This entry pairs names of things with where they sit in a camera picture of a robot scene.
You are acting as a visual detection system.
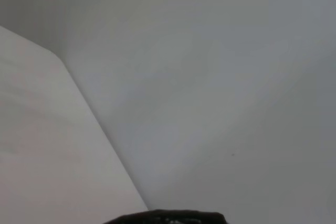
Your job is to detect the black teapot with arched handle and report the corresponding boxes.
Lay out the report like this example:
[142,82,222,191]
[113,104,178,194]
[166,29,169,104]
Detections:
[103,209,229,224]

